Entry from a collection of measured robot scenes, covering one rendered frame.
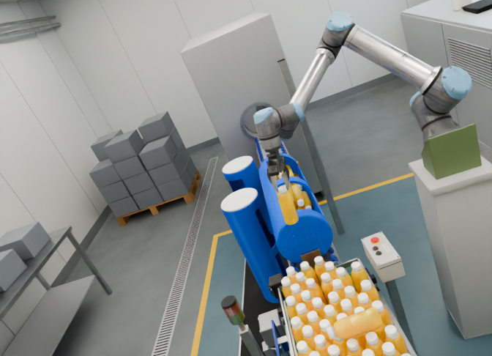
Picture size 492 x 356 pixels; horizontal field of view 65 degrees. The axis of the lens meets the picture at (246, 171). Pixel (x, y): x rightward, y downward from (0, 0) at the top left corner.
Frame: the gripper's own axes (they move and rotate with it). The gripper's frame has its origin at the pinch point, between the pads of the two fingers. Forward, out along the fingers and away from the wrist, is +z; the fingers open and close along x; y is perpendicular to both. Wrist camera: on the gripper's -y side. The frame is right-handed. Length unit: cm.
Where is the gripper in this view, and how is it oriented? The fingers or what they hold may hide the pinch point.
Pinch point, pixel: (282, 189)
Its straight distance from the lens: 178.2
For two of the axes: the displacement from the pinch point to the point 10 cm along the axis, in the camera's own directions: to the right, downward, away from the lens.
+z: 2.7, 9.2, 2.9
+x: -9.5, 2.0, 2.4
